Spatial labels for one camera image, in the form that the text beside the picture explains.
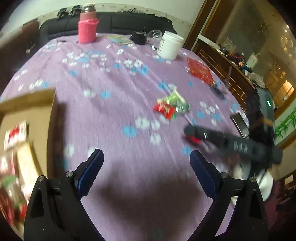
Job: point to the green white candy packet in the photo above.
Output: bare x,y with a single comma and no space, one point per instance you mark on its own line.
176,101

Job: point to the brown cardboard tray box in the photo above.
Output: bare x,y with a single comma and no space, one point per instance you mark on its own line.
27,129

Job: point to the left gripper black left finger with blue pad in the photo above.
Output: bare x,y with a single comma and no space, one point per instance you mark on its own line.
55,211

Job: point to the smartphone on table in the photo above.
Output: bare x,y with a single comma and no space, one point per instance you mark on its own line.
240,124

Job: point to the tan biscuit packet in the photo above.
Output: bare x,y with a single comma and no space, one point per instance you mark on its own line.
29,167

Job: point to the green booklet on table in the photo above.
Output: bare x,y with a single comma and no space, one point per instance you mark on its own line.
119,39

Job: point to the red gift packet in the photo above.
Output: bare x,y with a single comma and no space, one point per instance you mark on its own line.
200,70

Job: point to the pink thermos bottle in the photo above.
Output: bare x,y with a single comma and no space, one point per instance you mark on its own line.
87,24

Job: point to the wooden sideboard cabinet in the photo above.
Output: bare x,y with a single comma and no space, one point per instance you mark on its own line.
240,85

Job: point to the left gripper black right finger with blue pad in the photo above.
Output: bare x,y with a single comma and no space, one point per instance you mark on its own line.
248,220

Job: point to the clear glass cup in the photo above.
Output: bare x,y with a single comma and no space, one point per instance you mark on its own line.
154,37

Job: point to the white red snack packet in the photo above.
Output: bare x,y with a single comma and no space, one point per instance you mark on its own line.
15,135
8,167

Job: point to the black pouch on table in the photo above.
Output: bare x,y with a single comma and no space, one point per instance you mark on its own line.
139,38

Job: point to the black leather sofa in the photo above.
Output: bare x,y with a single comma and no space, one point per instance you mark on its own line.
109,22

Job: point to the red green candy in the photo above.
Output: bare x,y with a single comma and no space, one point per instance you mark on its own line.
165,109

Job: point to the black small stand on table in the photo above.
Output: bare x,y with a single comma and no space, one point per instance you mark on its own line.
217,92

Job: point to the brown armchair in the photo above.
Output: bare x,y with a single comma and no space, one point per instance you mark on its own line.
17,47

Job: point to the purple floral tablecloth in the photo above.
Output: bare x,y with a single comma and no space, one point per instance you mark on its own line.
146,188

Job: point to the white plastic jar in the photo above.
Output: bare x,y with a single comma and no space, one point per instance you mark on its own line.
170,45

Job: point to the white gloved hand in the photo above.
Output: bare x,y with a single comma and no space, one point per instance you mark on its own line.
264,179

